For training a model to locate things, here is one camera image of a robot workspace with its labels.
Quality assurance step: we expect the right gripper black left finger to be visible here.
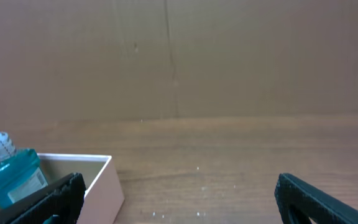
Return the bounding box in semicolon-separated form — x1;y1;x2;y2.
0;172;86;224

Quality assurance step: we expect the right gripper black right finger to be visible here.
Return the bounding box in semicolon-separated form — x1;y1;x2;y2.
274;173;358;224

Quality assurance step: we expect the blue mouthwash bottle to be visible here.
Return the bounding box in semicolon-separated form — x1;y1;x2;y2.
0;132;48;208

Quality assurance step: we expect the white cardboard box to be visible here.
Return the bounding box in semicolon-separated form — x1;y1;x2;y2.
0;152;126;224

